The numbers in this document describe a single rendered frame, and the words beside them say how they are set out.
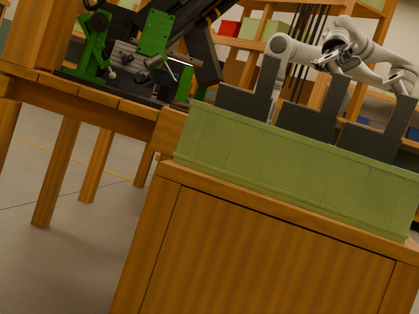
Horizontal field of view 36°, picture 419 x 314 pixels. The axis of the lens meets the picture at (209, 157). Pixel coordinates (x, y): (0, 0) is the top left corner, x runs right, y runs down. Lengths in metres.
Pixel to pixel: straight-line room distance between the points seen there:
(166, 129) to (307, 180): 0.70
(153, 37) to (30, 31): 0.73
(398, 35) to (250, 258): 10.44
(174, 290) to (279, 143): 0.45
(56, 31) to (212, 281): 1.36
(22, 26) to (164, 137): 0.59
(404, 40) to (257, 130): 10.32
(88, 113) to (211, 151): 0.74
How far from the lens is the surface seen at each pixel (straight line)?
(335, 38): 1.79
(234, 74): 6.34
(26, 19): 2.23
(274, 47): 2.22
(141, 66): 2.77
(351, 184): 1.59
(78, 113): 2.26
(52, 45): 2.60
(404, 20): 11.91
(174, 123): 2.14
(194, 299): 1.60
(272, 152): 1.59
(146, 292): 1.62
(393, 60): 2.13
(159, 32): 2.80
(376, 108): 11.69
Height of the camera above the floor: 0.97
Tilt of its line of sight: 5 degrees down
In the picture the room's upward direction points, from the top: 18 degrees clockwise
